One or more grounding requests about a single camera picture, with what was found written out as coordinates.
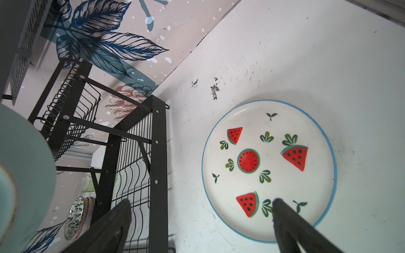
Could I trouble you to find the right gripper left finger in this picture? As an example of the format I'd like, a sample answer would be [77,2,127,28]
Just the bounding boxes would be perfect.
[62,199,131,253]

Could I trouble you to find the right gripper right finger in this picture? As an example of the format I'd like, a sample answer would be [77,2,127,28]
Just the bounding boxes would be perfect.
[273,198,341,253]

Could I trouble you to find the white plate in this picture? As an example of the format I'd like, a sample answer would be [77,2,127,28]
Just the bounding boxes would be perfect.
[201,100,337,243]

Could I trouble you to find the green plate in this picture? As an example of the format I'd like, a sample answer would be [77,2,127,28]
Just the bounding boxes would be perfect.
[1,105,56,253]

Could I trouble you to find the pink floral bowl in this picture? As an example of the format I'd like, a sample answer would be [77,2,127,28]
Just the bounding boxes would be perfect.
[64,196,96,240]

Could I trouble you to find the green glass tumbler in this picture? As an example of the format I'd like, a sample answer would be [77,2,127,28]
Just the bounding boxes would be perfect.
[81,172,96,193]

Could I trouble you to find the black two-tier dish rack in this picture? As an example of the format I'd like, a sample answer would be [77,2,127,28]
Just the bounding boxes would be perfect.
[29,58,175,253]

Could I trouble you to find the black hanging wire shelf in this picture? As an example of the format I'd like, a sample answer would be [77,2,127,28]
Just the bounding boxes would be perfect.
[1,0,52,104]

